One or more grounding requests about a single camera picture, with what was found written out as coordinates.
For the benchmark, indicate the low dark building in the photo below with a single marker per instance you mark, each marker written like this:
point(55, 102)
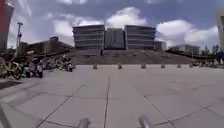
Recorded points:
point(50, 46)

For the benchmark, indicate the row of trees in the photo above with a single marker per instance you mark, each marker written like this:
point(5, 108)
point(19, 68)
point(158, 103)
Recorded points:
point(216, 50)

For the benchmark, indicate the tall lamp pole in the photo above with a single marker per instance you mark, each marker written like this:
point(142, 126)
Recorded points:
point(19, 35)

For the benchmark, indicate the person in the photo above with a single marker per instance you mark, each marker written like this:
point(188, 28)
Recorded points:
point(39, 70)

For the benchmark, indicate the pale tall building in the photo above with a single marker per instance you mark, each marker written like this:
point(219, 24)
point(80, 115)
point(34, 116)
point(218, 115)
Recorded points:
point(221, 31)

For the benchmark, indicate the row of stone bollards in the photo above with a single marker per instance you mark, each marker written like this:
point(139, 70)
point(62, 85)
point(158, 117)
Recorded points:
point(119, 66)

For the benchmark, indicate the wide grey stone stairway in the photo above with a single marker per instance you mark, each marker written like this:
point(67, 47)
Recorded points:
point(133, 57)

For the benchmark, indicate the robot's own part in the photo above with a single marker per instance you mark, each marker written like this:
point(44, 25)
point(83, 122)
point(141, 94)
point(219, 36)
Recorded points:
point(83, 123)
point(145, 122)

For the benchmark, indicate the grey stone slab plaza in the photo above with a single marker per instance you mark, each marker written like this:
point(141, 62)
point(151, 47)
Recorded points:
point(133, 90)

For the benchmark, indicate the tall grey building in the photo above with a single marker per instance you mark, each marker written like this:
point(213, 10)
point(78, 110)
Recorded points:
point(4, 23)

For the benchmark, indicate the low grey building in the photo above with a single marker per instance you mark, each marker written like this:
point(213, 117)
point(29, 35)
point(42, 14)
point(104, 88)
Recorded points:
point(186, 49)

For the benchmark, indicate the small grey building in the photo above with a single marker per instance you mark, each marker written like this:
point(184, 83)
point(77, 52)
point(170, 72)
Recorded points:
point(160, 45)

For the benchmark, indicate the row of parked bicycles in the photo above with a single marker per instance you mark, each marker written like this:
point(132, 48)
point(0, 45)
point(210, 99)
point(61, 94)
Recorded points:
point(63, 64)
point(208, 63)

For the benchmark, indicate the large grey banded building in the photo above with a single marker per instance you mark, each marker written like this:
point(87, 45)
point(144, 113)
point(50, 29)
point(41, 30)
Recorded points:
point(88, 36)

